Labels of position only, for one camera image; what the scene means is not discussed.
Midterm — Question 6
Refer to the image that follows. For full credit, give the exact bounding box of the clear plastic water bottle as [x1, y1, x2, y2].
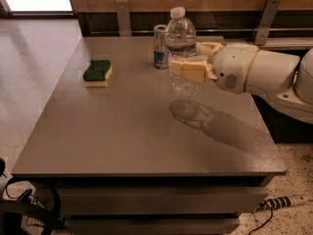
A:
[164, 7, 198, 97]

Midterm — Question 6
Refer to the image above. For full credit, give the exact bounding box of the white power strip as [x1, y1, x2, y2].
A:
[256, 195, 309, 212]

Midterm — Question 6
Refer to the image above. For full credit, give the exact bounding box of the right metal bracket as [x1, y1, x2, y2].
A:
[252, 0, 282, 46]

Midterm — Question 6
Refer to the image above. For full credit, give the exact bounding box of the metal bracket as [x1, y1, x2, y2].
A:
[114, 0, 132, 36]
[252, 0, 282, 46]

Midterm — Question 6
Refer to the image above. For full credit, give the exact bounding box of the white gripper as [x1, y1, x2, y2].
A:
[169, 42, 258, 94]

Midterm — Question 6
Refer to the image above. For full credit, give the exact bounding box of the metal rail bar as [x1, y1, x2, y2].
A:
[90, 27, 313, 34]

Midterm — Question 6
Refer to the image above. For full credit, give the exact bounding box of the silver blue energy drink can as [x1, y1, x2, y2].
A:
[154, 24, 168, 70]

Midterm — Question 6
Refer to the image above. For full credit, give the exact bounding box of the grey drawer cabinet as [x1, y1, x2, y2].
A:
[13, 37, 286, 235]

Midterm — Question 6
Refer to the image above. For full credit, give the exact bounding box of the left metal bracket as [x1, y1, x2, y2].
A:
[114, 0, 132, 36]

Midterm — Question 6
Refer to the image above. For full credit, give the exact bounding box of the green yellow sponge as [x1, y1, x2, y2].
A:
[83, 60, 112, 87]

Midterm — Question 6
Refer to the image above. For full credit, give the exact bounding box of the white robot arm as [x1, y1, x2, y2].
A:
[169, 42, 313, 123]

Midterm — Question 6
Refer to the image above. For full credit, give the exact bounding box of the black cable bundle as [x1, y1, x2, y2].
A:
[0, 157, 67, 235]

